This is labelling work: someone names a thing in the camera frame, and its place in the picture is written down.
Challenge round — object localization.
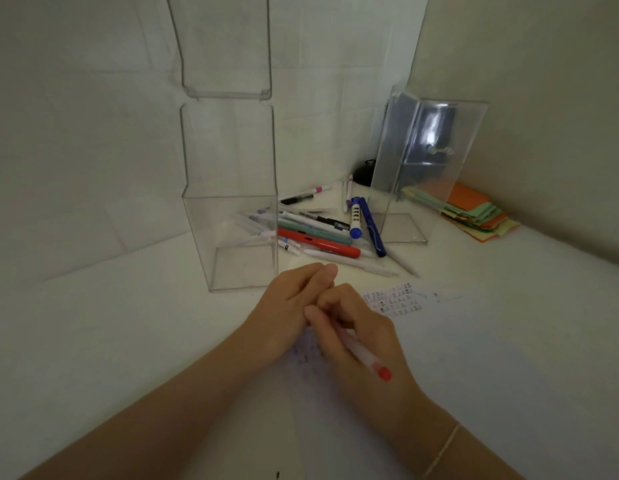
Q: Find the person's left hand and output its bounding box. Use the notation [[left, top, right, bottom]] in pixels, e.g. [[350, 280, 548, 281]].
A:
[[242, 263, 339, 368]]

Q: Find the person's right hand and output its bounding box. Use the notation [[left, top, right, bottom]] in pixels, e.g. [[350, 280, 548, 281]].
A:
[[303, 283, 460, 478]]

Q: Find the pile of assorted pens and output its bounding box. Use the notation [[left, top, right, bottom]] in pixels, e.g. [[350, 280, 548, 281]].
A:
[[249, 174, 420, 278]]

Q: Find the white paper sheet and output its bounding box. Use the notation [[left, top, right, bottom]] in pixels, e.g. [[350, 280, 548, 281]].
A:
[[284, 282, 619, 480]]

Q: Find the clear acrylic box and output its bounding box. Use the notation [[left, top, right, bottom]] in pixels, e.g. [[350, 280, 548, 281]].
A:
[[165, 0, 280, 293], [367, 86, 490, 245]]

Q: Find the person's left forearm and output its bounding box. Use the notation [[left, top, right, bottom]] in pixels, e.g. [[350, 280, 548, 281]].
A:
[[19, 329, 280, 480]]

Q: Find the black bag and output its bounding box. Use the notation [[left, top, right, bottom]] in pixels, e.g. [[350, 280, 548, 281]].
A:
[[353, 158, 376, 187]]

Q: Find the stack of coloured sticky notes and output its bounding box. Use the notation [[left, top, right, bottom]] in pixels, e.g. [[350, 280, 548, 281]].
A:
[[401, 182, 521, 244]]

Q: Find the thin wrist bracelet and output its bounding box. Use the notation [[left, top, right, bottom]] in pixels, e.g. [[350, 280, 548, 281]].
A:
[[421, 422, 463, 479]]

